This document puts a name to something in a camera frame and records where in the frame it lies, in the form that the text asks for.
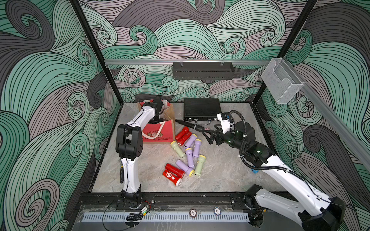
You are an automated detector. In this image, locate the red flashlight white rim logo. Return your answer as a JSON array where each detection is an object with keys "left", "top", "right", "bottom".
[{"left": 163, "top": 170, "right": 182, "bottom": 187}]

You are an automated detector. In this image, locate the red jute tote bag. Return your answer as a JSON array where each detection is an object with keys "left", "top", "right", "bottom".
[{"left": 142, "top": 100, "right": 175, "bottom": 143}]

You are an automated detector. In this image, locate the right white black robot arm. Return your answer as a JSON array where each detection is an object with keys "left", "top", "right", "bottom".
[{"left": 202, "top": 121, "right": 346, "bottom": 231}]

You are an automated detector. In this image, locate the black hard case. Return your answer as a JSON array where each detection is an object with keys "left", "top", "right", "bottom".
[{"left": 183, "top": 98, "right": 222, "bottom": 122}]

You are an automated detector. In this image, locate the green flashlight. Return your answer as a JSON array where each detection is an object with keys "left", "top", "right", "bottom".
[
  {"left": 195, "top": 155, "right": 206, "bottom": 176},
  {"left": 170, "top": 141, "right": 186, "bottom": 158}
]

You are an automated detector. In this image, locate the red flashlight top lower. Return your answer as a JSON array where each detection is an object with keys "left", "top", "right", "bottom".
[{"left": 177, "top": 131, "right": 192, "bottom": 146}]

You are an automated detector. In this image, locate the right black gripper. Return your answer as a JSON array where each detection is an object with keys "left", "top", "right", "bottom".
[{"left": 202, "top": 123, "right": 246, "bottom": 153}]

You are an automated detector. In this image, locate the black microphone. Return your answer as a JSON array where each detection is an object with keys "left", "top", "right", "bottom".
[{"left": 175, "top": 119, "right": 205, "bottom": 132}]

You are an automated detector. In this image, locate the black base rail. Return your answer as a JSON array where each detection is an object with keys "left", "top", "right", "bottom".
[{"left": 78, "top": 192, "right": 262, "bottom": 210}]

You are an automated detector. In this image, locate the green flashlight right lower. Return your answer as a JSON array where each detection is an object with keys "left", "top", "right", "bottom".
[{"left": 195, "top": 155, "right": 206, "bottom": 176}]

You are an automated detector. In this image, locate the red flashlight dark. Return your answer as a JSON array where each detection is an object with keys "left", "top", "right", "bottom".
[{"left": 165, "top": 164, "right": 185, "bottom": 179}]

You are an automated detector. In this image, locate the white slotted cable duct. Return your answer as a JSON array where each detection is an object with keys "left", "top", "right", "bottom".
[{"left": 81, "top": 212, "right": 250, "bottom": 222}]

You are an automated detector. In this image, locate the black wall shelf tray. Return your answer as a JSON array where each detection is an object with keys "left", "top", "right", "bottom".
[{"left": 172, "top": 61, "right": 235, "bottom": 81}]

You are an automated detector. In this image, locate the red flashlight top upper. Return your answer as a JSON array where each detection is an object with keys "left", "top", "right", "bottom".
[{"left": 175, "top": 127, "right": 189, "bottom": 141}]

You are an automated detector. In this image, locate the green flashlight left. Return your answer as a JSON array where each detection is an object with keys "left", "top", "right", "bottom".
[{"left": 170, "top": 141, "right": 186, "bottom": 158}]

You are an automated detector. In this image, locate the purple flashlight top right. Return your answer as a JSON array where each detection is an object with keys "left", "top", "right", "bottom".
[{"left": 193, "top": 139, "right": 202, "bottom": 158}]

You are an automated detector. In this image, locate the purple flashlight middle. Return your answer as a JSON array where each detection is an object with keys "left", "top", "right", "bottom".
[{"left": 186, "top": 148, "right": 195, "bottom": 168}]

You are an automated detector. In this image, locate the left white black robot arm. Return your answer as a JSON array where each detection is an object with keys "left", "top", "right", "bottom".
[{"left": 116, "top": 99, "right": 164, "bottom": 204}]

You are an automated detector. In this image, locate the purple flashlight lower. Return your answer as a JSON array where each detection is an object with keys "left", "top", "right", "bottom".
[{"left": 176, "top": 160, "right": 195, "bottom": 177}]

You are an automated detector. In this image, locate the clear plastic wall bin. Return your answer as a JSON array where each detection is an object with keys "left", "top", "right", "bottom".
[{"left": 262, "top": 58, "right": 304, "bottom": 105}]

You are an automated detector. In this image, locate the purple flashlight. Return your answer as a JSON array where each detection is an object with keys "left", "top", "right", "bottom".
[
  {"left": 176, "top": 160, "right": 195, "bottom": 177},
  {"left": 184, "top": 134, "right": 198, "bottom": 149},
  {"left": 193, "top": 139, "right": 202, "bottom": 158},
  {"left": 186, "top": 148, "right": 195, "bottom": 168}
]

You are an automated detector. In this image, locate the black tool on table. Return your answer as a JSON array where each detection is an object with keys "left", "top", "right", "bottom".
[{"left": 119, "top": 163, "right": 124, "bottom": 183}]

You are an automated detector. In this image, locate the purple flashlight top left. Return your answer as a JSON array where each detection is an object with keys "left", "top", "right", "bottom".
[{"left": 184, "top": 134, "right": 198, "bottom": 149}]

